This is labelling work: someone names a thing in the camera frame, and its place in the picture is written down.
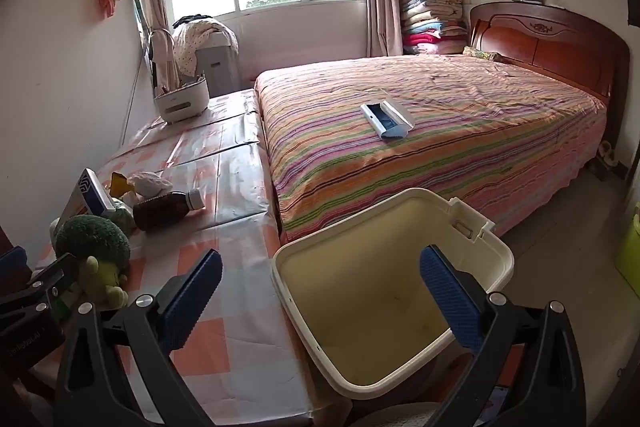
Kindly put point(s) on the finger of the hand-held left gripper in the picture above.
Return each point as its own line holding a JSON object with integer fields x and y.
{"x": 12, "y": 259}
{"x": 55, "y": 277}

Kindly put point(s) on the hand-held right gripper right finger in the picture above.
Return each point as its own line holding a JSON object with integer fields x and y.
{"x": 450, "y": 302}

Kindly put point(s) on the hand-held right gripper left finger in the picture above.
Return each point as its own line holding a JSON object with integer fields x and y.
{"x": 192, "y": 302}

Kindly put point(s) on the green white plastic bag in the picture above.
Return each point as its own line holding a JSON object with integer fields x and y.
{"x": 122, "y": 217}

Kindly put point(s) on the white blue carton box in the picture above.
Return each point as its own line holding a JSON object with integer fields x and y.
{"x": 92, "y": 194}

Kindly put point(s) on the brown glass bottle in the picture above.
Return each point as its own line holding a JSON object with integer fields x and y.
{"x": 160, "y": 209}

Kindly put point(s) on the cream plastic bin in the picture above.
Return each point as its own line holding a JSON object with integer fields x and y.
{"x": 350, "y": 307}

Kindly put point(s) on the yellow snack wrapper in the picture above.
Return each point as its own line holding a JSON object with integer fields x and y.
{"x": 120, "y": 182}

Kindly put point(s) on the white lace ball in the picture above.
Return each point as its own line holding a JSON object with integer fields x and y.
{"x": 147, "y": 183}

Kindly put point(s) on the green broccoli plush toy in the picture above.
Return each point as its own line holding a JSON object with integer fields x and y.
{"x": 90, "y": 242}

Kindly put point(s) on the orange white checkered tablecloth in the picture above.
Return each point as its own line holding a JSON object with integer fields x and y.
{"x": 240, "y": 257}

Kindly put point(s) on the striped bedsheet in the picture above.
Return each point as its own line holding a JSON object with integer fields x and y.
{"x": 450, "y": 132}

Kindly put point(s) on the green plastic tub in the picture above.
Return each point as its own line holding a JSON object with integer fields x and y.
{"x": 630, "y": 252}

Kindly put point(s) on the white box with blue window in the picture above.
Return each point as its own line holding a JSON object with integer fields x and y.
{"x": 395, "y": 114}

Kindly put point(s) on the white desk organizer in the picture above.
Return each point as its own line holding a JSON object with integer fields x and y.
{"x": 180, "y": 102}

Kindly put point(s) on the white slipper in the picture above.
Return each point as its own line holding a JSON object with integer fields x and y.
{"x": 612, "y": 158}
{"x": 604, "y": 148}

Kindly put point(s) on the white cabinet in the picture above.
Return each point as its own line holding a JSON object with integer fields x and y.
{"x": 220, "y": 67}

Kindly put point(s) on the floral pillow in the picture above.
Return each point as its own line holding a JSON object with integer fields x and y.
{"x": 480, "y": 54}

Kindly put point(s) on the pile of dotted clothes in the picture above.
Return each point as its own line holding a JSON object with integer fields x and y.
{"x": 195, "y": 42}

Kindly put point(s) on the wooden bed headboard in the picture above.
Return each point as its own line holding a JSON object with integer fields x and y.
{"x": 550, "y": 47}

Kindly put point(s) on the stack of folded quilts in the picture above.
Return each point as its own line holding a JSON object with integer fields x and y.
{"x": 432, "y": 12}

